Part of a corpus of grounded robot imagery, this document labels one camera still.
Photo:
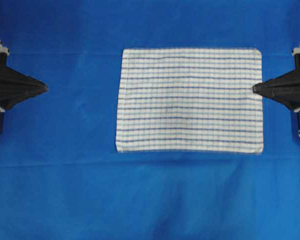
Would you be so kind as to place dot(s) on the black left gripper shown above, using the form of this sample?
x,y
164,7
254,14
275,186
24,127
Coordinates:
x,y
13,78

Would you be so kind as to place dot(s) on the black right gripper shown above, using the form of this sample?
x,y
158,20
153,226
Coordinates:
x,y
291,100

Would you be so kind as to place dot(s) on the blue striped white towel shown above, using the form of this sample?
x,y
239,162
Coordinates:
x,y
190,99

